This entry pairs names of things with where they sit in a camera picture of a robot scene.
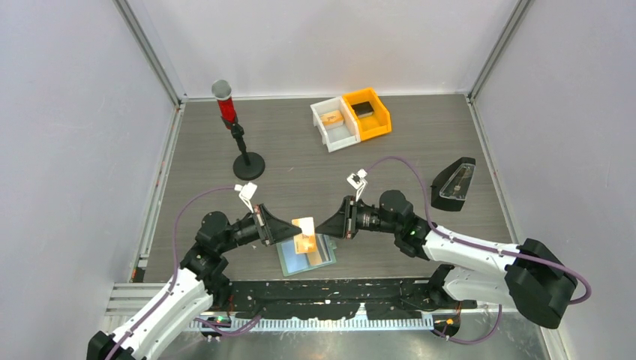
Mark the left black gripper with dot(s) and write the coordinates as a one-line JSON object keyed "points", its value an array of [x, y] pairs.
{"points": [[272, 229]]}

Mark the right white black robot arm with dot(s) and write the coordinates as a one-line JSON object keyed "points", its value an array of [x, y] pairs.
{"points": [[528, 276]]}

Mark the orange white credit card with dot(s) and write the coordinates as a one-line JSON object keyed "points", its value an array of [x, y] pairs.
{"points": [[305, 242]]}

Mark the orange card in holder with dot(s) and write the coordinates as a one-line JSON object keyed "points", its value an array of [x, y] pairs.
{"points": [[315, 258]]}

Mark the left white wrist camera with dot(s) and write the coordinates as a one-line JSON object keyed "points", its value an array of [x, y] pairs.
{"points": [[246, 193]]}

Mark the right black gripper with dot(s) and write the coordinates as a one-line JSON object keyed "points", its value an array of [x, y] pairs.
{"points": [[344, 223]]}

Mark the black item in orange bin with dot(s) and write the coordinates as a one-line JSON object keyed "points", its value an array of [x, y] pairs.
{"points": [[363, 109]]}

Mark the black metronome clear cover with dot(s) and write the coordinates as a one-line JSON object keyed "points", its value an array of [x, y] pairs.
{"points": [[450, 187]]}

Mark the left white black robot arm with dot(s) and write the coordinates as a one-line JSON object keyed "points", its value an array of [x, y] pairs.
{"points": [[197, 285]]}

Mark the white plastic bin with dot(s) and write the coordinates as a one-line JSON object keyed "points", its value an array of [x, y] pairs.
{"points": [[340, 137]]}

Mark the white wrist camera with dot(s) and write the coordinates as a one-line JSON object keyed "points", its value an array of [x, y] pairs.
{"points": [[357, 180], [246, 193]]}

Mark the orange card in white bin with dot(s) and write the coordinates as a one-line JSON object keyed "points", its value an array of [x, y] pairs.
{"points": [[332, 119]]}

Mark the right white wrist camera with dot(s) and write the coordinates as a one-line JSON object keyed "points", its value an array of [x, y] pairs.
{"points": [[357, 180]]}

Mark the green card holder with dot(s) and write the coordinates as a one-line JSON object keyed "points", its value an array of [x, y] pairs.
{"points": [[292, 263]]}

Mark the black microphone stand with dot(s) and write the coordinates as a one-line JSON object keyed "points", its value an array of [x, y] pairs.
{"points": [[248, 165]]}

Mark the red grey microphone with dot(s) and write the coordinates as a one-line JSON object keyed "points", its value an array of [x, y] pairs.
{"points": [[222, 92]]}

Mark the orange plastic bin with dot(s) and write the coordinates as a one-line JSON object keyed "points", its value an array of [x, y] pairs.
{"points": [[379, 124]]}

